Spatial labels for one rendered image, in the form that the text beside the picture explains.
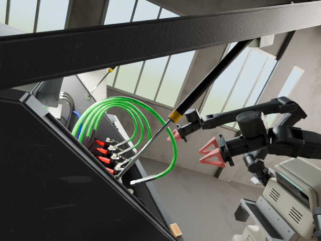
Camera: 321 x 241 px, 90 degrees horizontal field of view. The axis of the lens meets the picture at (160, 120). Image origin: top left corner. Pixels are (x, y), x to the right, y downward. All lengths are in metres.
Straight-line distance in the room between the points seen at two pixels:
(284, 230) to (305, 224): 0.09
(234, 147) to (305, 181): 0.47
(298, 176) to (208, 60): 2.31
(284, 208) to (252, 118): 0.65
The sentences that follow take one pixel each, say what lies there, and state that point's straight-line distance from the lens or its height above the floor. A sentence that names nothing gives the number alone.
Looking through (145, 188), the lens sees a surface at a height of 0.93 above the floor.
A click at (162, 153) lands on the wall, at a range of 3.15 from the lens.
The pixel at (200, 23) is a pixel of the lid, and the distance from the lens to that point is 0.24.
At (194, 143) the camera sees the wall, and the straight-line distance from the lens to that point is 3.18.
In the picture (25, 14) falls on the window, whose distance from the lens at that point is 3.26.
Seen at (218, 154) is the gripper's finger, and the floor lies 1.36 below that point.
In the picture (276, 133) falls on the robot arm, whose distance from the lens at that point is 0.56.
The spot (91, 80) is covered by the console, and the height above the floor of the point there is 1.38.
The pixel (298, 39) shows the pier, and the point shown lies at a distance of 3.68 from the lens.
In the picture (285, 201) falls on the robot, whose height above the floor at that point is 1.17.
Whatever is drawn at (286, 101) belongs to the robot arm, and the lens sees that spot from 0.97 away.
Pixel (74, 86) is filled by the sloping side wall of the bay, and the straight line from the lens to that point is 0.88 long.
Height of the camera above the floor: 1.52
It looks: 15 degrees down
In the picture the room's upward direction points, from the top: 20 degrees clockwise
